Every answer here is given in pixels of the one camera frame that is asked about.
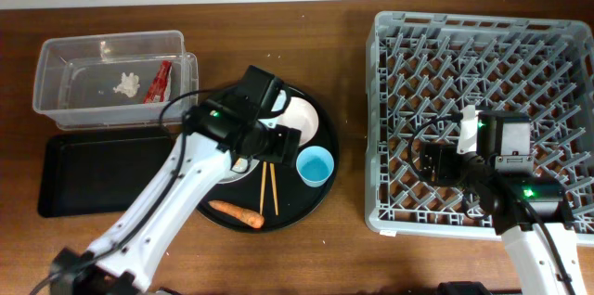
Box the black rectangular tray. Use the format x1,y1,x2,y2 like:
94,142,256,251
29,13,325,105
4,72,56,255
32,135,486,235
37,128,174,218

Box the black object bottom edge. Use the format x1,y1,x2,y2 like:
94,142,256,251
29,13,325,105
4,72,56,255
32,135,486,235
436,281,492,295

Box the wooden chopstick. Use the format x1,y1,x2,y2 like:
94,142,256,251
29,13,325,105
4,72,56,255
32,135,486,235
259,161,268,215
269,163,279,216

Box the orange carrot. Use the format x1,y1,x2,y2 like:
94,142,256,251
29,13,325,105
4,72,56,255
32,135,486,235
208,200,265,229

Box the crumpled white tissue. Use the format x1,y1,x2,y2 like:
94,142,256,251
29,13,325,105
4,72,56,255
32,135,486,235
112,72,140,97

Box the right wooden chopstick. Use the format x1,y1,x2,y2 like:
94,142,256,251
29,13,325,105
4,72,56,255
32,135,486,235
269,163,279,216

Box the round black serving tray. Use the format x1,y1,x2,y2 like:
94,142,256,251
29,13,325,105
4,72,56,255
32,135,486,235
197,87,340,234

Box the light blue cup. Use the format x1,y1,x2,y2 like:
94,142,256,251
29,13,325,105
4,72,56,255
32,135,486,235
296,146,335,187

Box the white pink bowl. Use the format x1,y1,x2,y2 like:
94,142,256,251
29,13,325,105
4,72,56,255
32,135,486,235
277,96,319,147

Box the clear plastic waste bin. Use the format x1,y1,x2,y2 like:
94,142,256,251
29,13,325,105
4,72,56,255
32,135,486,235
32,30,199,131

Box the grey plate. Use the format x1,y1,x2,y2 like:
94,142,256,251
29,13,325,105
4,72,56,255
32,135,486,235
219,158,260,185

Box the red snack wrapper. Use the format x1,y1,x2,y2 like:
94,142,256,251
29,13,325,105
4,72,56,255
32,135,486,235
143,60,173,104

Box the left wooden chopstick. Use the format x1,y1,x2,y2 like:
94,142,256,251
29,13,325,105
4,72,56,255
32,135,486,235
259,161,268,215

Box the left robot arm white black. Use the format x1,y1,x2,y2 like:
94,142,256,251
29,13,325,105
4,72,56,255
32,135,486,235
32,85,301,294

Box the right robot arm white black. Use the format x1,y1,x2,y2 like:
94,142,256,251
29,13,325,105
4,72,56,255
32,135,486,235
420,143,587,294

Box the grey dishwasher rack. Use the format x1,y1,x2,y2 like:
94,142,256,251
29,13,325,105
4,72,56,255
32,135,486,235
365,11,593,246

